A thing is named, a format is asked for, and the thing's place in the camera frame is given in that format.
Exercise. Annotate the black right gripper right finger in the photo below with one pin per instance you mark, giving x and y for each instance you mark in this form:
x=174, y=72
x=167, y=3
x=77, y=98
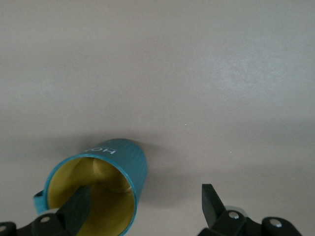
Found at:
x=221, y=223

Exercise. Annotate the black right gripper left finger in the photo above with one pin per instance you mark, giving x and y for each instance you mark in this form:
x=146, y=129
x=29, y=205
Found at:
x=49, y=226

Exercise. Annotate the teal mug with yellow inside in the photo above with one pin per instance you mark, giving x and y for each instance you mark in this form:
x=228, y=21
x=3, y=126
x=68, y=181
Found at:
x=133, y=157

